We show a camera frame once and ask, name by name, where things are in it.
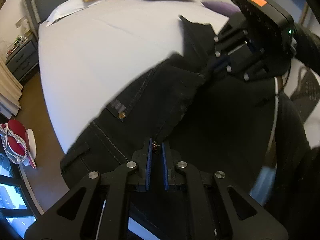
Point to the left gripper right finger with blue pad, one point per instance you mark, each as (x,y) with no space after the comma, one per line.
(185,179)

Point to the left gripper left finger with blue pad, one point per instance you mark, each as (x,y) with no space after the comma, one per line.
(127,187)

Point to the black jeans pants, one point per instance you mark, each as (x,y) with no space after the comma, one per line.
(213,123)

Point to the purple cushion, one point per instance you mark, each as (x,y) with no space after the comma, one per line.
(223,8)

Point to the black mesh chair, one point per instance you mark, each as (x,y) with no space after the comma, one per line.
(306,96)

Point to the bed with white sheet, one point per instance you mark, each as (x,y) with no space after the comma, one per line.
(88,57)

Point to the beige curtain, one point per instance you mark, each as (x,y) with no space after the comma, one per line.
(11,90)

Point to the dark grey nightstand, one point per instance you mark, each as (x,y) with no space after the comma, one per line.
(23,60)

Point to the white pillow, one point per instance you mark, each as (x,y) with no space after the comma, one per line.
(67,8)

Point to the black camera unit orange sticker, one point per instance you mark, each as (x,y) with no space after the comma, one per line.
(257,7)

